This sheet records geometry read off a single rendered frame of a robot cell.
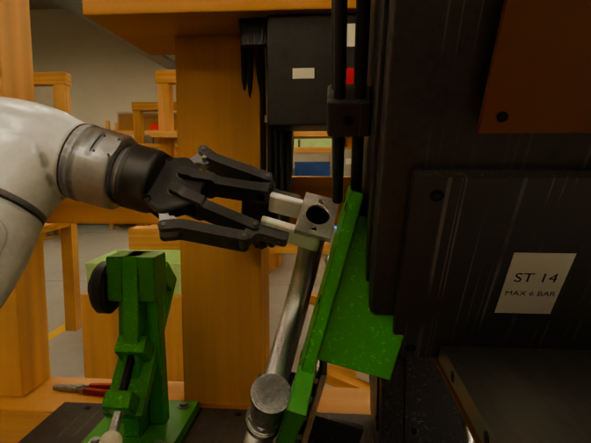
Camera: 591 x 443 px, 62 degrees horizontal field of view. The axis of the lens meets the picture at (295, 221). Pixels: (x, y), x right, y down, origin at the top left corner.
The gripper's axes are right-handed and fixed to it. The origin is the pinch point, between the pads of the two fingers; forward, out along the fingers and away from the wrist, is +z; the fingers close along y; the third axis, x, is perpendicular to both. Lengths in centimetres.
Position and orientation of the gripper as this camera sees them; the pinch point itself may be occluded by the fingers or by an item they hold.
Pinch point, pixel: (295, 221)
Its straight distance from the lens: 56.1
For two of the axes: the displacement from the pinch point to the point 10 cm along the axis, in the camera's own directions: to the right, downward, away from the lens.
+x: -1.2, 5.8, 8.0
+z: 9.6, 2.7, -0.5
